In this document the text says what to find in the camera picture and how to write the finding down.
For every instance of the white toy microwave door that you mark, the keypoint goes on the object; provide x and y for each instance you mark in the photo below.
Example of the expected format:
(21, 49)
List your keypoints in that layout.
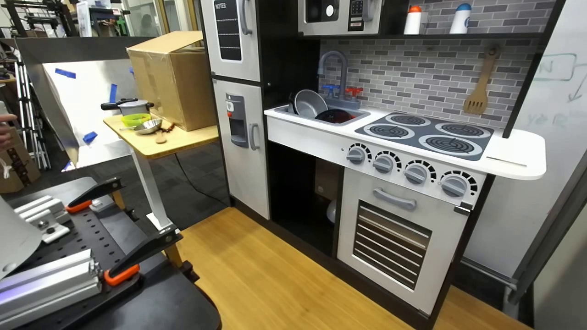
(338, 16)

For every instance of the white lower fridge door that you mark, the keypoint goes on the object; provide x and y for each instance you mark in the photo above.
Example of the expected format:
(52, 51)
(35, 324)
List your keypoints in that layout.
(239, 110)

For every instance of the white fridge door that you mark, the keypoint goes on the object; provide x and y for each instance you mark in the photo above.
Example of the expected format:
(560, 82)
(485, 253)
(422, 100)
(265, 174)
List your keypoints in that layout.
(239, 110)
(232, 36)

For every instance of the white toy oven door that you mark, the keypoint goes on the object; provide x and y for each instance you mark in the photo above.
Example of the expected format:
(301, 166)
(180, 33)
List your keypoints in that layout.
(400, 238)

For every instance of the white upper fridge door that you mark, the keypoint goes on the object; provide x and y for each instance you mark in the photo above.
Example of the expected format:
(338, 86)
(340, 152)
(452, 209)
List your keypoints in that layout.
(232, 36)

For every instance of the grey ball under sink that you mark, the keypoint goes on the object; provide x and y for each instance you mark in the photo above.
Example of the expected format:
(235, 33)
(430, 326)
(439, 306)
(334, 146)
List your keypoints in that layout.
(331, 210)

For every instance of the grey toy pot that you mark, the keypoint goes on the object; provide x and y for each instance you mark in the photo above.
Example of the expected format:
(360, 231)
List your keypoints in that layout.
(309, 102)

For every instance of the toy play kitchen unit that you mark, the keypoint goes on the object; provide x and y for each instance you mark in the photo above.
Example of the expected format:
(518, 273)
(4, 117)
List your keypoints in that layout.
(424, 154)

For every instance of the grey toy faucet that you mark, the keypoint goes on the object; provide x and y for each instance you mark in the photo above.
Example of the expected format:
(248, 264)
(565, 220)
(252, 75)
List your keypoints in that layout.
(334, 84)

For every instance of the wooden side table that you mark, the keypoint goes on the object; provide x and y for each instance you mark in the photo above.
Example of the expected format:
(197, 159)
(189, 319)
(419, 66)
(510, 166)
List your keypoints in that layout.
(145, 146)

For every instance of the large cardboard box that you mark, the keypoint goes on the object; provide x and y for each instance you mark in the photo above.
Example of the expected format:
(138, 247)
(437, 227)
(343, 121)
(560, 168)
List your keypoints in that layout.
(173, 73)

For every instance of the white shaker with orange cap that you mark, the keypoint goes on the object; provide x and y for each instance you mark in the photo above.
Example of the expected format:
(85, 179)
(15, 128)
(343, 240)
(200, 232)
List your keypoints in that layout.
(413, 20)

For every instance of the black orange bar clamp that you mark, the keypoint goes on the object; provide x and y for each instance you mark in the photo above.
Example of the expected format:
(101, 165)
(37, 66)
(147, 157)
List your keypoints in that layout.
(129, 264)

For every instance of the wooden toy spatula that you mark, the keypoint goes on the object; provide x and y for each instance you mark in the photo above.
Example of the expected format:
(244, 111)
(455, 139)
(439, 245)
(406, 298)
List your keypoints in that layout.
(477, 99)

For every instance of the white shaker with blue cap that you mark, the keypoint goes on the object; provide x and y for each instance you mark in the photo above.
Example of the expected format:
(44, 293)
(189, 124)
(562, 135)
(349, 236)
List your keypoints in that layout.
(459, 25)

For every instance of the aluminium extrusion block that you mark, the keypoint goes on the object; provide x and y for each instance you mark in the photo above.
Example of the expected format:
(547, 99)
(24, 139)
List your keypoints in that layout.
(37, 291)

